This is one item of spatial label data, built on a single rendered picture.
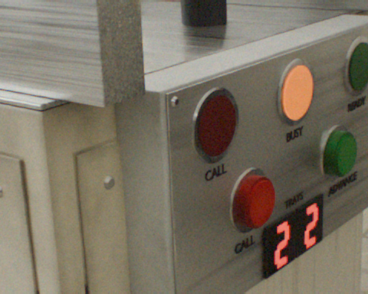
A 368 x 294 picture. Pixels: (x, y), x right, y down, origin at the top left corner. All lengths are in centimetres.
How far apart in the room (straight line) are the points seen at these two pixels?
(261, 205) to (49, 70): 15
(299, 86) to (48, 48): 17
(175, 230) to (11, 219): 8
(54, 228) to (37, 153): 4
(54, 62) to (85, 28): 3
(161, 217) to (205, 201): 3
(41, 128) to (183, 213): 9
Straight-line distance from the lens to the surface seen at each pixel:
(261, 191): 44
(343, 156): 52
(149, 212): 40
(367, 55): 54
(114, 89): 34
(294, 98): 46
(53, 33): 35
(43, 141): 36
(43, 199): 38
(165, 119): 38
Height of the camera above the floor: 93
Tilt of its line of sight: 20 degrees down
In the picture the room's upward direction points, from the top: 4 degrees counter-clockwise
